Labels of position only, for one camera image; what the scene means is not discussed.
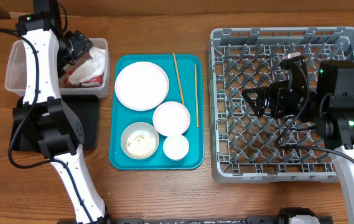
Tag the grey dishwasher rack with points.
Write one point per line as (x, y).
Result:
(242, 144)

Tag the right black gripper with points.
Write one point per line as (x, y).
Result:
(276, 93)

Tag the pink shallow bowl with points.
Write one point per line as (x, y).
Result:
(171, 118)

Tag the red snack wrapper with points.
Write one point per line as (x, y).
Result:
(93, 82)

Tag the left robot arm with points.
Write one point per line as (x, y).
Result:
(40, 33)

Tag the large white plate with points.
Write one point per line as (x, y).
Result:
(141, 86)

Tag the grey bowl with rice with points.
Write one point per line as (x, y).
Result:
(139, 140)

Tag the wooden chopstick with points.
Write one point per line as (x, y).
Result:
(178, 79)
(196, 95)

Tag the clear plastic waste bin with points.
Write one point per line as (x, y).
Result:
(15, 80)

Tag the black plastic tray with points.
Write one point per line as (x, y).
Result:
(86, 121)

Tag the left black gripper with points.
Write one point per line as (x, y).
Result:
(81, 45)

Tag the white napkin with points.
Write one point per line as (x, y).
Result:
(91, 68)

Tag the teal serving tray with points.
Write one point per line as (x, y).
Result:
(122, 117)

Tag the small white cup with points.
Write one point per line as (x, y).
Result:
(176, 147)

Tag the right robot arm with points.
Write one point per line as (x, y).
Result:
(330, 107)

